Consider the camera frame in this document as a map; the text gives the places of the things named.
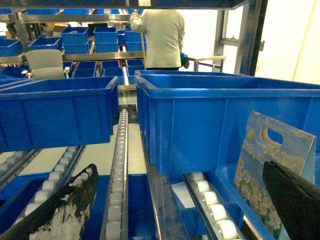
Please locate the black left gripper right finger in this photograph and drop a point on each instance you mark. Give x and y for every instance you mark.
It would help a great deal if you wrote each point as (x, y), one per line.
(296, 201)

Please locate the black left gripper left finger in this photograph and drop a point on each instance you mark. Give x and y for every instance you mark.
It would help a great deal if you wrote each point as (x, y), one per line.
(64, 215)

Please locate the flower gift bag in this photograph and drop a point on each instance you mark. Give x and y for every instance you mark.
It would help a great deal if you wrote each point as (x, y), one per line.
(276, 160)

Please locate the white roller conveyor track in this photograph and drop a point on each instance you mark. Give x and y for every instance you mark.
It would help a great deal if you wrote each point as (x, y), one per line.
(116, 210)

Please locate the blue bin on left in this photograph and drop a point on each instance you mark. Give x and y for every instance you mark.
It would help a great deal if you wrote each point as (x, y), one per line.
(58, 113)

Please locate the large blue bin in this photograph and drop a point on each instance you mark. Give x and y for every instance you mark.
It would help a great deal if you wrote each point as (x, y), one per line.
(194, 123)

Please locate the grey office chair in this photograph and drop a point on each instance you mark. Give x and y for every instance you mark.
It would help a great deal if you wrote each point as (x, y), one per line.
(45, 64)

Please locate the person in grey jacket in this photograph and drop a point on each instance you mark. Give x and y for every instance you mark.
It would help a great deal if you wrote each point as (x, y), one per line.
(164, 30)

